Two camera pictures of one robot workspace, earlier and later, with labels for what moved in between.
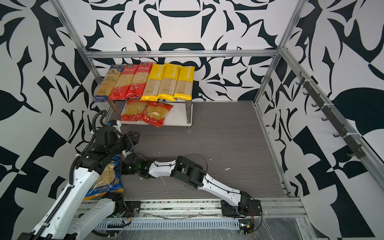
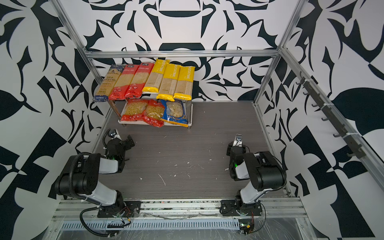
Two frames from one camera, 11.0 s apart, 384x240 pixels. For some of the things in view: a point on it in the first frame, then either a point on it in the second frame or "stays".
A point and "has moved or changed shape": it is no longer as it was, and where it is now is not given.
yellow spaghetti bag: (153, 82) has moved or changed shape
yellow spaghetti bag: (185, 82) stays
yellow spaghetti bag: (169, 82) stays
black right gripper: (122, 165) -> (231, 149)
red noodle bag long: (139, 80) stays
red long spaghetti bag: (120, 88) stays
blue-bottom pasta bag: (109, 180) has moved or changed shape
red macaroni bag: (134, 110) stays
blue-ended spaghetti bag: (103, 93) stays
